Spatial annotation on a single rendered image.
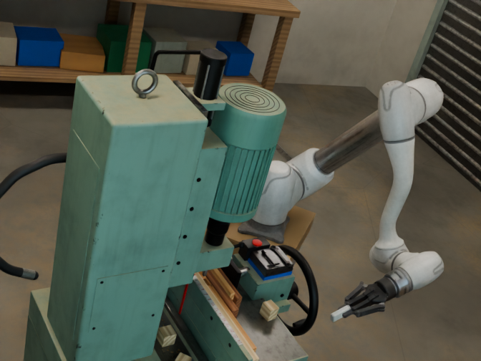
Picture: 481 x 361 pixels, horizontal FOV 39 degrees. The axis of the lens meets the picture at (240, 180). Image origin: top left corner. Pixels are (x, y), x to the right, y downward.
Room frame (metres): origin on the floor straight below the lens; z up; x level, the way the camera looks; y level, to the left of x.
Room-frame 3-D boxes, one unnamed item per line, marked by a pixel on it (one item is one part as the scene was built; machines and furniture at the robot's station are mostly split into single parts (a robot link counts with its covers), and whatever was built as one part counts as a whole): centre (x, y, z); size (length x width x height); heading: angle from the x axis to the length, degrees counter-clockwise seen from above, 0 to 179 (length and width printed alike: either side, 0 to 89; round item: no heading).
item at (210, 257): (1.49, 0.04, 1.03); 0.14 x 0.07 x 0.09; 129
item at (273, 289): (1.61, -0.13, 0.91); 0.15 x 0.14 x 0.09; 39
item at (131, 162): (1.31, 0.25, 1.16); 0.22 x 0.22 x 0.72; 39
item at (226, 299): (1.49, -0.01, 0.92); 0.23 x 0.02 x 0.04; 39
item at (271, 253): (1.61, -0.13, 0.99); 0.13 x 0.11 x 0.06; 39
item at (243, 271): (1.55, -0.06, 0.95); 0.09 x 0.07 x 0.09; 39
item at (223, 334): (1.46, 0.04, 0.93); 0.60 x 0.02 x 0.06; 39
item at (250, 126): (1.50, 0.03, 1.35); 0.18 x 0.18 x 0.31
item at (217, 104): (1.41, 0.13, 1.54); 0.08 x 0.08 x 0.17; 39
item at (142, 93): (1.32, 0.25, 1.55); 0.06 x 0.02 x 0.07; 129
